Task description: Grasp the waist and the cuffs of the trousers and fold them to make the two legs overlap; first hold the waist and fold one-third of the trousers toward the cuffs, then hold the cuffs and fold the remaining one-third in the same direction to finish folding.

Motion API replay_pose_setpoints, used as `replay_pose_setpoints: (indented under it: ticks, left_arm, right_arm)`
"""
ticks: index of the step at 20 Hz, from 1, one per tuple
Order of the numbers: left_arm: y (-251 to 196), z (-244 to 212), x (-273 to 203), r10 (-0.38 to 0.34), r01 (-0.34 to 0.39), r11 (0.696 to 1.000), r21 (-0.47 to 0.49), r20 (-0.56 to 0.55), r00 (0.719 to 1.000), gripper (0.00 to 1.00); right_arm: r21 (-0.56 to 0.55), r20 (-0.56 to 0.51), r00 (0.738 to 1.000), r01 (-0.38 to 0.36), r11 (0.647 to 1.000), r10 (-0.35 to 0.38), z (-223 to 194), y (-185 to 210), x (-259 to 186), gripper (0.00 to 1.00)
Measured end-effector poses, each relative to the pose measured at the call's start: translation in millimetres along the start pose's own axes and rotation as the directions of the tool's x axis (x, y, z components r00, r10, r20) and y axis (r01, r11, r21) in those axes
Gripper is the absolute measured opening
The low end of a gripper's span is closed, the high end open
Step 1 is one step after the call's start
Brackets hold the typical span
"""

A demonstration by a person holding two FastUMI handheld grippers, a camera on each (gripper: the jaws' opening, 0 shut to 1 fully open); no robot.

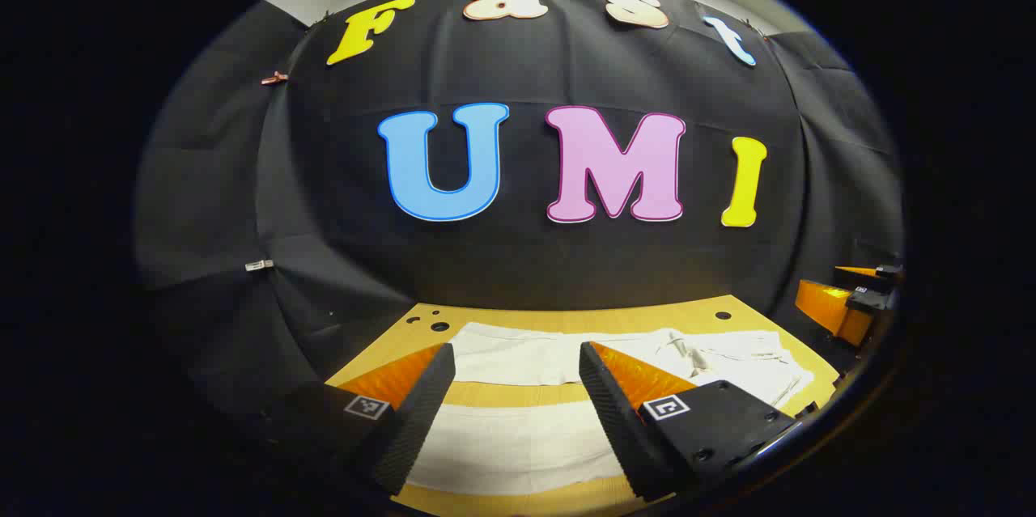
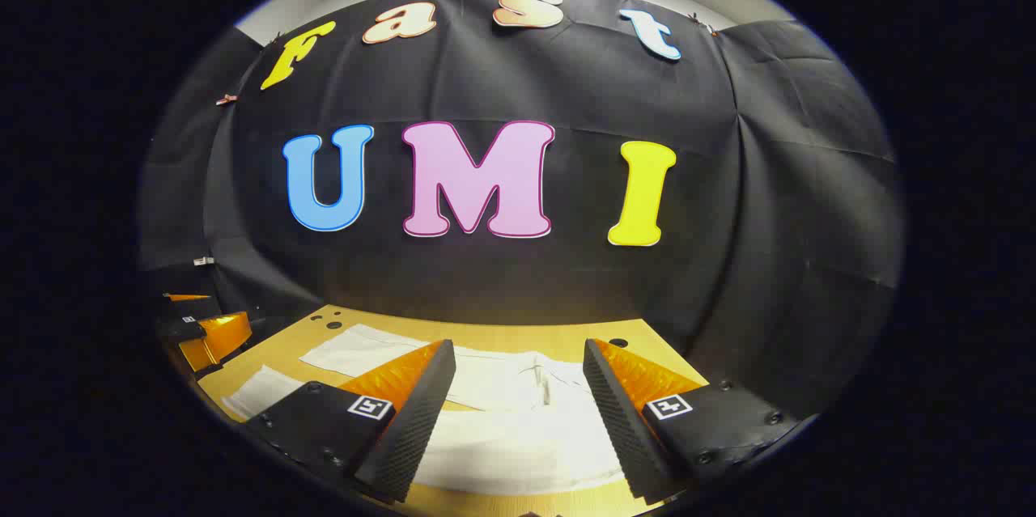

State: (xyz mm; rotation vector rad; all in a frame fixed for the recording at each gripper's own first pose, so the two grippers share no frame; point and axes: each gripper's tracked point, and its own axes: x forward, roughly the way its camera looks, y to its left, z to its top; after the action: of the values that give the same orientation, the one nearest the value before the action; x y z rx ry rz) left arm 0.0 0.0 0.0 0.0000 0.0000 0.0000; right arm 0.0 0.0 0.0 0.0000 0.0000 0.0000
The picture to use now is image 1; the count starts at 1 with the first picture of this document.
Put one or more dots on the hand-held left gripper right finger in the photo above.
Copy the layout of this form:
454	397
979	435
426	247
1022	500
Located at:
611	412

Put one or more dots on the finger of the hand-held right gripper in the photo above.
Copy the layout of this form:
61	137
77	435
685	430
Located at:
886	273
821	302

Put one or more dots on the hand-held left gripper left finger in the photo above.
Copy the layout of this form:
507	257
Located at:
425	412

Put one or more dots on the white jeans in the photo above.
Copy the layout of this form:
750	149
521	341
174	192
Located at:
518	355

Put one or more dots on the black backdrop cloth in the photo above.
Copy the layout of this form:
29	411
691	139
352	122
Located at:
526	258

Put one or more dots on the white cloth clip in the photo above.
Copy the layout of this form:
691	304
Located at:
259	264

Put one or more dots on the copper cloth clip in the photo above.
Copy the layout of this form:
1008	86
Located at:
275	78

